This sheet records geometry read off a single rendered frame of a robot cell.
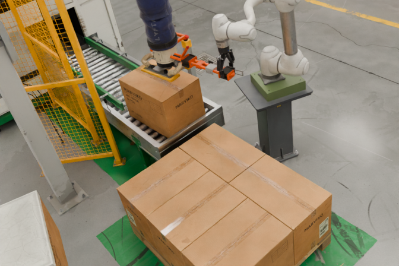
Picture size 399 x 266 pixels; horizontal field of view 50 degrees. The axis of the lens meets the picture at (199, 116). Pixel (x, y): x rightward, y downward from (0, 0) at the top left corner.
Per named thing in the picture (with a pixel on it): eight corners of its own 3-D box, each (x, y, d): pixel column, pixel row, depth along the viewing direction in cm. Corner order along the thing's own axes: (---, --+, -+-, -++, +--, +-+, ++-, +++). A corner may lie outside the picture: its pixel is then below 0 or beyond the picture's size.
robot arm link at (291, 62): (287, 65, 351) (312, 70, 339) (278, 77, 343) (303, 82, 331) (276, -22, 300) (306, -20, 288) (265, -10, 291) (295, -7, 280)
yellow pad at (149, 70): (141, 70, 337) (139, 65, 334) (149, 65, 342) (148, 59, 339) (171, 82, 316) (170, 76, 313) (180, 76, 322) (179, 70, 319)
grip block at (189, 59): (181, 66, 313) (179, 59, 309) (190, 59, 318) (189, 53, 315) (189, 69, 308) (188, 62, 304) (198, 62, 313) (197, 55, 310)
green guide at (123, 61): (86, 43, 527) (84, 37, 521) (93, 40, 531) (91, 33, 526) (161, 88, 420) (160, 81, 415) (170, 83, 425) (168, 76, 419)
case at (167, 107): (129, 115, 394) (117, 79, 370) (162, 94, 413) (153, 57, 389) (172, 141, 356) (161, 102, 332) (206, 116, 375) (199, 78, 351)
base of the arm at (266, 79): (276, 66, 367) (275, 60, 364) (285, 79, 350) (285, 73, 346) (255, 72, 366) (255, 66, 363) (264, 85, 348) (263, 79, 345)
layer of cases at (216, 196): (129, 222, 348) (116, 188, 324) (220, 156, 391) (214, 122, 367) (231, 328, 268) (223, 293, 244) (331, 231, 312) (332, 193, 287)
